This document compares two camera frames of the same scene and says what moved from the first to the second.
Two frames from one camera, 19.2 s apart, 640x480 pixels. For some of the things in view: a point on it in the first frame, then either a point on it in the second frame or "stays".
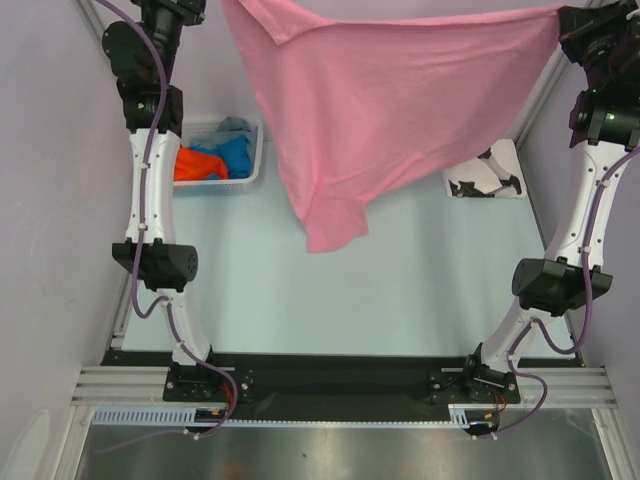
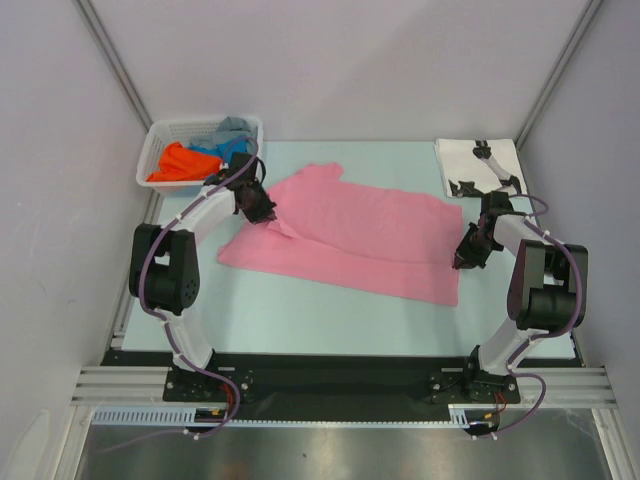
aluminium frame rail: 120,386 stays
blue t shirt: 236,154 stays
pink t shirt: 373,106 -> 329,226
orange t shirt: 191,166 stays
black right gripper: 578,24 -> 464,257
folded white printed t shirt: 494,173 stays
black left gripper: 188,11 -> 264,209
